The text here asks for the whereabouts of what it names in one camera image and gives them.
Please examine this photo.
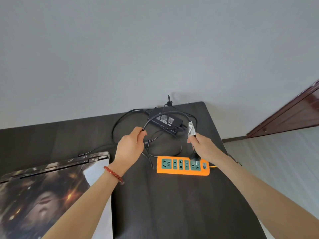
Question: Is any person's right hand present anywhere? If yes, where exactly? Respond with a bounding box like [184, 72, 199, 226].
[187, 133, 229, 167]

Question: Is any person's left hand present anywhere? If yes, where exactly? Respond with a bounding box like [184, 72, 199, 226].
[114, 126, 148, 170]

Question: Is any black power cable with plug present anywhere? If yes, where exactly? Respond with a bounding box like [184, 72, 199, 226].
[142, 111, 202, 170]

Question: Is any person's right forearm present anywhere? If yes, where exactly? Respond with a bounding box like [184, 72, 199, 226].
[215, 154, 319, 239]

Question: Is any person's left forearm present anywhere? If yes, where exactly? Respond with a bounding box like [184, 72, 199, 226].
[42, 160, 131, 239]

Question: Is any orange power strip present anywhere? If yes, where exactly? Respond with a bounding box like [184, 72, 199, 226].
[157, 156, 210, 177]

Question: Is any black power adapter brick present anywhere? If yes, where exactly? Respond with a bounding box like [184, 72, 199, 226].
[147, 107, 188, 136]

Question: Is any brown baseboard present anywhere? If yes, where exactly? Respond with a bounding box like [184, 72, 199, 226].
[221, 136, 249, 144]

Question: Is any brown wooden door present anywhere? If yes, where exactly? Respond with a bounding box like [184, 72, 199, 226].
[246, 80, 319, 139]

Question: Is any laptop with picture skin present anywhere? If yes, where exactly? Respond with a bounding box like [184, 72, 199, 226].
[0, 151, 114, 239]

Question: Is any white cable tag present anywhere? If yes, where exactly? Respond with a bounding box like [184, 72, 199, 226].
[187, 121, 197, 137]

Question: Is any thin black adapter cable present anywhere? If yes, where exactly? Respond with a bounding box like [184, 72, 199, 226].
[78, 109, 184, 158]

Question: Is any red bead bracelet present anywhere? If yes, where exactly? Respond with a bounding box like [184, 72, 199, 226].
[103, 166, 125, 185]

